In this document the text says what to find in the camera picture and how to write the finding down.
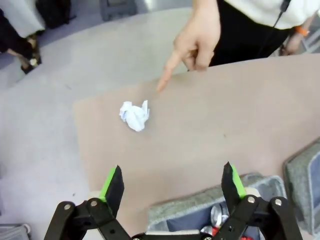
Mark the black microphone cable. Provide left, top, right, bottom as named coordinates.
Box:
left=272, top=0, right=291, bottom=28

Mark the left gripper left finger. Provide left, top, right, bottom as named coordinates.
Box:
left=44, top=164, right=138, bottom=240

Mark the person in white sweater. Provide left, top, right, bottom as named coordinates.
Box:
left=207, top=0, right=320, bottom=67

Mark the crushed black soda can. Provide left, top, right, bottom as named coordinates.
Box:
left=210, top=202, right=230, bottom=225

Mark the person's left forearm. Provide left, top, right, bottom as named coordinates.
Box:
left=298, top=9, right=320, bottom=35

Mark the crushed red soda can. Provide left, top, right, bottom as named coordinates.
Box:
left=199, top=223, right=226, bottom=237

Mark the person's right forearm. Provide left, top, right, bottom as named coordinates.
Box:
left=191, top=0, right=222, bottom=26

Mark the person's left hand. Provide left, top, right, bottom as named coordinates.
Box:
left=284, top=32, right=305, bottom=56

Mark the orange wrist watch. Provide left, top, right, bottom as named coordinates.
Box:
left=294, top=25, right=311, bottom=37

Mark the grey fabric basket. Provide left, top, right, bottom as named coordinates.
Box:
left=147, top=172, right=288, bottom=240
left=282, top=136, right=320, bottom=236

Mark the person's right hand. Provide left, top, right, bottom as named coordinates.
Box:
left=156, top=21, right=223, bottom=93

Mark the white paper ball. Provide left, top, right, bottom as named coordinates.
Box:
left=118, top=99, right=151, bottom=133

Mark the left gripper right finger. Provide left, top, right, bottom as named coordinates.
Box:
left=212, top=161, right=305, bottom=240

